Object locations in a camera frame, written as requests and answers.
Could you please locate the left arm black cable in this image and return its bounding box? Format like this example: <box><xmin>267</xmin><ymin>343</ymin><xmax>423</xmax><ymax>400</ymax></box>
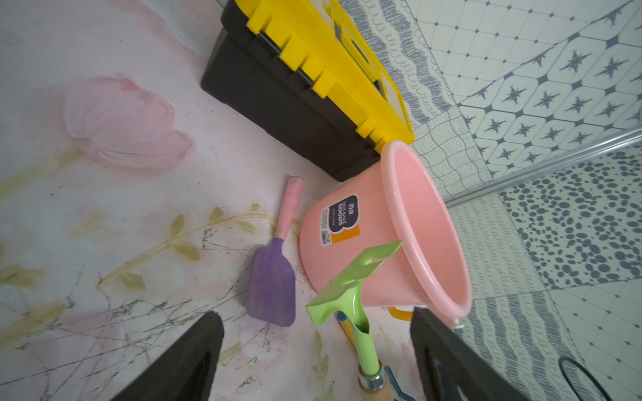
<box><xmin>557</xmin><ymin>355</ymin><xmax>615</xmax><ymax>401</ymax></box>

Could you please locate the blue fork yellow handle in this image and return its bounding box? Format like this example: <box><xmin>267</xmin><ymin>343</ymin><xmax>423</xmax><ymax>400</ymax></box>
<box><xmin>336</xmin><ymin>312</ymin><xmax>415</xmax><ymax>400</ymax></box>

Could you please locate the yellow watering can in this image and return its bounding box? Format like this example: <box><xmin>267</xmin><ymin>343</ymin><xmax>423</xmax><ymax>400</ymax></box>
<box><xmin>387</xmin><ymin>307</ymin><xmax>413</xmax><ymax>322</ymax></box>

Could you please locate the purple shovel pink handle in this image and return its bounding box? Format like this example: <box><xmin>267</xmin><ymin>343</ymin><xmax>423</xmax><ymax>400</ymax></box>
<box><xmin>245</xmin><ymin>176</ymin><xmax>304</xmax><ymax>327</ymax></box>

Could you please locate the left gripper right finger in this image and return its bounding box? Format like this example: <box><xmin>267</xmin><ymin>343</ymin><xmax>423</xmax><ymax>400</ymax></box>
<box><xmin>410</xmin><ymin>307</ymin><xmax>527</xmax><ymax>400</ymax></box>

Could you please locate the yellow black toolbox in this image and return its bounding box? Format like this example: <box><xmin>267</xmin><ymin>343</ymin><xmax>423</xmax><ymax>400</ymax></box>
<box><xmin>201</xmin><ymin>1</ymin><xmax>415</xmax><ymax>181</ymax></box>

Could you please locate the green rake wooden handle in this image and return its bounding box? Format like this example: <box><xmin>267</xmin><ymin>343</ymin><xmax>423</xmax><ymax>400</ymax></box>
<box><xmin>306</xmin><ymin>241</ymin><xmax>402</xmax><ymax>400</ymax></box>

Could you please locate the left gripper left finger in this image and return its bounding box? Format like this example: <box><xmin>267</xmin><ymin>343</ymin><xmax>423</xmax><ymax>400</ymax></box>
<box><xmin>114</xmin><ymin>312</ymin><xmax>225</xmax><ymax>400</ymax></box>

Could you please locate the pink plastic bucket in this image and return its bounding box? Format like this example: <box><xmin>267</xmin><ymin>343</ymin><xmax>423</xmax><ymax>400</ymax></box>
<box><xmin>299</xmin><ymin>140</ymin><xmax>472</xmax><ymax>327</ymax></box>

